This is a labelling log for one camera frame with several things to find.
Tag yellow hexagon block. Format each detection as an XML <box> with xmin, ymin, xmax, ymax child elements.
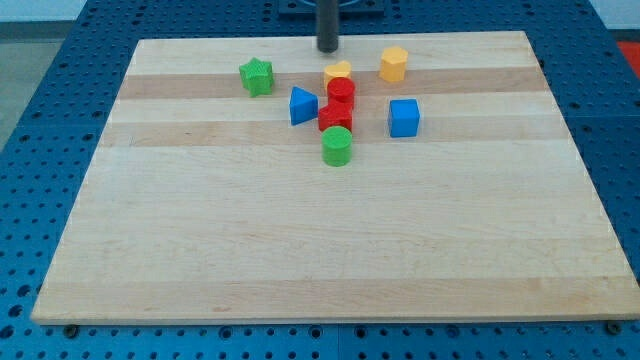
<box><xmin>379</xmin><ymin>46</ymin><xmax>409</xmax><ymax>82</ymax></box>

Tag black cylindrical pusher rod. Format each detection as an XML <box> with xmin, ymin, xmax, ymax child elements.
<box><xmin>316</xmin><ymin>0</ymin><xmax>339</xmax><ymax>53</ymax></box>

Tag blue triangle block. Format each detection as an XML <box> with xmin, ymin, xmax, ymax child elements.
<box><xmin>289</xmin><ymin>86</ymin><xmax>319</xmax><ymax>126</ymax></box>

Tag red cylinder block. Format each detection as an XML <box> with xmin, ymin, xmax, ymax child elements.
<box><xmin>326</xmin><ymin>77</ymin><xmax>356</xmax><ymax>109</ymax></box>

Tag blue cube block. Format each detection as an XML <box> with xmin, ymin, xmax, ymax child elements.
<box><xmin>388</xmin><ymin>99</ymin><xmax>421</xmax><ymax>138</ymax></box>

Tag yellow heart block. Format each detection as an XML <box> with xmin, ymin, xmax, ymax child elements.
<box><xmin>323</xmin><ymin>60</ymin><xmax>352</xmax><ymax>89</ymax></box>

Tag light wooden board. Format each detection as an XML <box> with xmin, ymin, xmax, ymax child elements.
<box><xmin>31</xmin><ymin>31</ymin><xmax>639</xmax><ymax>325</ymax></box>

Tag red star block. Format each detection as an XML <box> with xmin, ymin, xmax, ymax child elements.
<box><xmin>318</xmin><ymin>100</ymin><xmax>353</xmax><ymax>131</ymax></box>

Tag green star block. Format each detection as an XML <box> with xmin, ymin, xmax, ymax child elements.
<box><xmin>239</xmin><ymin>58</ymin><xmax>274</xmax><ymax>97</ymax></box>

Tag green cylinder block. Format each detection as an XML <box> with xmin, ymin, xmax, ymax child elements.
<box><xmin>321</xmin><ymin>126</ymin><xmax>353</xmax><ymax>167</ymax></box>

